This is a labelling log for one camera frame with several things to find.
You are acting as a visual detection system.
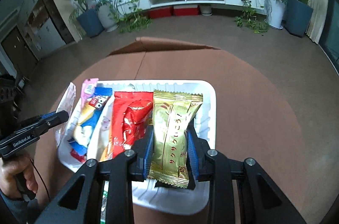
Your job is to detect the long white snack packet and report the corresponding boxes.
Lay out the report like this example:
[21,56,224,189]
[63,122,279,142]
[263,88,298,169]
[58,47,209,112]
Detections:
[54,82,77,148]

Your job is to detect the blue packet with red label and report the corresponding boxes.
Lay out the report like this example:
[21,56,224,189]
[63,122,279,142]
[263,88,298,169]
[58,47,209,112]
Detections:
[79,86,113,134]

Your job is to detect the white plastic tray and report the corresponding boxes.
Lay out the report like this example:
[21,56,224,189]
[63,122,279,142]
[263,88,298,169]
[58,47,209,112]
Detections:
[57,80,218,215]

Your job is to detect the pink snack packet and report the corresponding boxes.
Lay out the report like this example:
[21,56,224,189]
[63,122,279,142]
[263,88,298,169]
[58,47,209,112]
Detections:
[81,77,99,103]

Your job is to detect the beige curtain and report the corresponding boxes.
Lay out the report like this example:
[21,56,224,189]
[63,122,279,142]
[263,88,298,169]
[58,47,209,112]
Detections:
[306,0,329,44]

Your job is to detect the white packet with pink print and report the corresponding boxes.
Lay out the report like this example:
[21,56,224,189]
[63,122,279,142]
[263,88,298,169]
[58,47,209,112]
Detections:
[91,97,115,162]

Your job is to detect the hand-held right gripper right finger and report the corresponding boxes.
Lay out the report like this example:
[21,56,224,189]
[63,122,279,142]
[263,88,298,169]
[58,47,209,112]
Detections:
[186,126,306,224]

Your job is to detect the small plant in white pot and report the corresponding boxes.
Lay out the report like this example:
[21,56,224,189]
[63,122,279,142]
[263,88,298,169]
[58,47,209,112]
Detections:
[95,0,119,32]

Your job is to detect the trailing green vine plant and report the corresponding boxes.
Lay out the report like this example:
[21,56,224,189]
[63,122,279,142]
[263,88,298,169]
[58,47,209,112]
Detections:
[114,0,153,33]

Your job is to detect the person's left hand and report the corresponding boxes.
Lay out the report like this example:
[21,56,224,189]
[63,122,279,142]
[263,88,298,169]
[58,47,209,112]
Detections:
[0,154,38,199]

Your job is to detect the red storage box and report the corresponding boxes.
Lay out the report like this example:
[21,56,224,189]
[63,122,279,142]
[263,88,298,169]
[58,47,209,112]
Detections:
[173,4,200,16]
[148,6,174,19]

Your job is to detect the bright red snack packet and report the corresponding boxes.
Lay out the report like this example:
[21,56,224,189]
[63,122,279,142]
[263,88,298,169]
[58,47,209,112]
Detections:
[113,91,154,158]

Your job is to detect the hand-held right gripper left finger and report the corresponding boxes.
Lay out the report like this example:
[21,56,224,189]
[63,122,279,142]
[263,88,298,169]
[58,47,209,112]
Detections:
[34,126,155,224]

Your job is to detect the bushy plant in white pot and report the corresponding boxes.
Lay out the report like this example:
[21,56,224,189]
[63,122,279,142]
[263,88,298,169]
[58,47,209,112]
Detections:
[261,0,289,29]

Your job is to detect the cardboard box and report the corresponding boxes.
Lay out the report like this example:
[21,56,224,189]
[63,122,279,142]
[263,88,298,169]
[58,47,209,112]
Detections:
[107,37,221,56]

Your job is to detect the gold snack packet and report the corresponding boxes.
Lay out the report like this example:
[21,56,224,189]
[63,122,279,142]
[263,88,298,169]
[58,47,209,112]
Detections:
[147,90,204,189]

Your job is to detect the dark wooden cabinet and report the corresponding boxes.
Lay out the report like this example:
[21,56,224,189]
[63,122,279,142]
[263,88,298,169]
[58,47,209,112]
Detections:
[0,0,75,73]

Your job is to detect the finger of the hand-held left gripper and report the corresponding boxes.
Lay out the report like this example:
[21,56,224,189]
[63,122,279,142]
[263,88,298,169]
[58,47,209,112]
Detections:
[31,111,70,136]
[16,112,58,130]

